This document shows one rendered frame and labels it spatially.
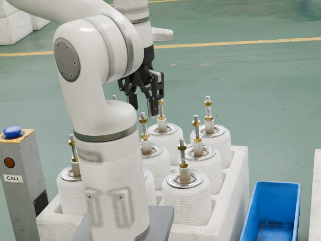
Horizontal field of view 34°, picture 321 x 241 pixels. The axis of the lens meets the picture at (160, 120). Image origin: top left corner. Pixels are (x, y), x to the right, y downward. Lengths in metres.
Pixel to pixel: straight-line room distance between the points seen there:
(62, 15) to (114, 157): 0.22
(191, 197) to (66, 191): 0.27
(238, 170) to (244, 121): 0.74
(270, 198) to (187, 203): 0.35
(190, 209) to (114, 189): 0.32
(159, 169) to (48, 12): 0.50
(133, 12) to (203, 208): 0.41
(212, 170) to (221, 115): 0.90
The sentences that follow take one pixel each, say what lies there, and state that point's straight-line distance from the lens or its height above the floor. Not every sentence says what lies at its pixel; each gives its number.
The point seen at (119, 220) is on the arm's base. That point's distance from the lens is 0.76.
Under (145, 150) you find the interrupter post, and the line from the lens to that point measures 1.17.
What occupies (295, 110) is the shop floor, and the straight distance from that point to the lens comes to 2.04.
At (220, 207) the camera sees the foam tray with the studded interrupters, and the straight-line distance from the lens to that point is 1.08.
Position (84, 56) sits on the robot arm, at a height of 0.59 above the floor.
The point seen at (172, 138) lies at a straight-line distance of 1.24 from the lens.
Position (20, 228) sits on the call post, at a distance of 1.30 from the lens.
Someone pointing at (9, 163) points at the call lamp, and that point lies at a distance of 1.21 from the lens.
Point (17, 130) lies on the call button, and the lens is 1.20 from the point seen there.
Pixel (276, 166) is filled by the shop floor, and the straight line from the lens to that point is 1.62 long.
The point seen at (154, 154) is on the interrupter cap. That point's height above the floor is 0.25.
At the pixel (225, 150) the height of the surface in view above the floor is 0.21.
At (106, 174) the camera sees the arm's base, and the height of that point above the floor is 0.42.
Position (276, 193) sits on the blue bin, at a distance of 1.30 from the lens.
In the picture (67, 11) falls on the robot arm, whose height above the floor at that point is 0.63.
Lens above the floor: 0.75
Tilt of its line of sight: 22 degrees down
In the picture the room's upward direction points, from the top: 6 degrees counter-clockwise
